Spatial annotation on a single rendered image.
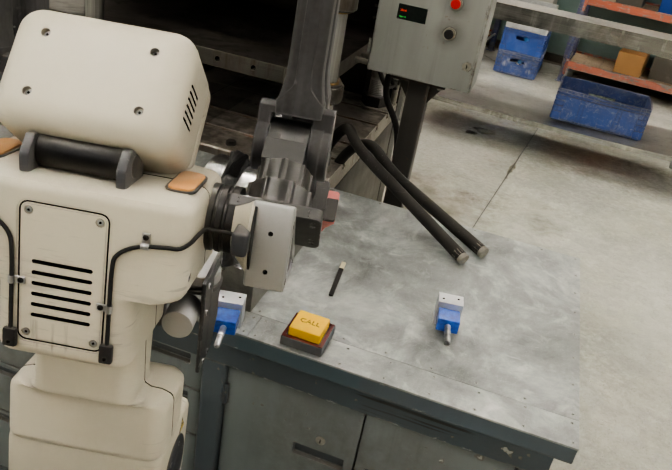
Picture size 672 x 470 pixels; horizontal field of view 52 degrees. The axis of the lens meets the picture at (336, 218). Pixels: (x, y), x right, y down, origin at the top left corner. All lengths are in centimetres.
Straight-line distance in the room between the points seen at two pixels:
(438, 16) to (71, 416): 137
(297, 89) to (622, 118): 414
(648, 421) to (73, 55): 239
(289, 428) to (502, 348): 46
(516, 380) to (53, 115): 92
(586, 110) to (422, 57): 304
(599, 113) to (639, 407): 253
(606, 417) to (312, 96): 204
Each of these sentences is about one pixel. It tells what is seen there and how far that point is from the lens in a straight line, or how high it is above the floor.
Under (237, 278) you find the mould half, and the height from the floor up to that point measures 87.
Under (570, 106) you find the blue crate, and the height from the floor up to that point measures 37.
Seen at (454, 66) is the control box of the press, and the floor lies 114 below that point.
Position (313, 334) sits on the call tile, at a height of 84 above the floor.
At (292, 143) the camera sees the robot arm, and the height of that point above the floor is 126.
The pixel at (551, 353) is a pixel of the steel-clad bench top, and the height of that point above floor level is 80.
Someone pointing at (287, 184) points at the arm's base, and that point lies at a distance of 86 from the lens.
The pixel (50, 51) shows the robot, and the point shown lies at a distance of 85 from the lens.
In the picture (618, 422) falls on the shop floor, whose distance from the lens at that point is 274.
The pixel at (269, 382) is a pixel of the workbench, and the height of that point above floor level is 66.
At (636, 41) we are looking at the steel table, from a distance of 464.
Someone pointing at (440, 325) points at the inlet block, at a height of 83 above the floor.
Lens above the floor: 160
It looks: 27 degrees down
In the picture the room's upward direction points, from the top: 10 degrees clockwise
